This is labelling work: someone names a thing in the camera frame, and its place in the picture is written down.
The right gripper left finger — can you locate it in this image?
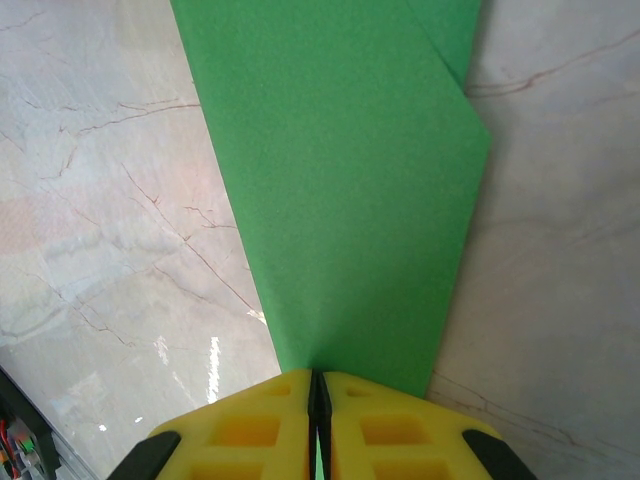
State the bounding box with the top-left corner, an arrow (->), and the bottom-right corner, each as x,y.
114,368 -> 321,480

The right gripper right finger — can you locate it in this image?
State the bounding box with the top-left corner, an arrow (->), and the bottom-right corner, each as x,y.
319,369 -> 539,480

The green paper sheet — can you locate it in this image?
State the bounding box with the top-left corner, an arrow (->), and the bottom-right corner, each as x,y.
168,0 -> 494,480

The wide aluminium base rail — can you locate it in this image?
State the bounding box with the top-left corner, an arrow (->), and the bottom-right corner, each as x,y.
47,432 -> 101,480

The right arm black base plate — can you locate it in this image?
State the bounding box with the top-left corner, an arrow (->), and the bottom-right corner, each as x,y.
0,369 -> 59,480

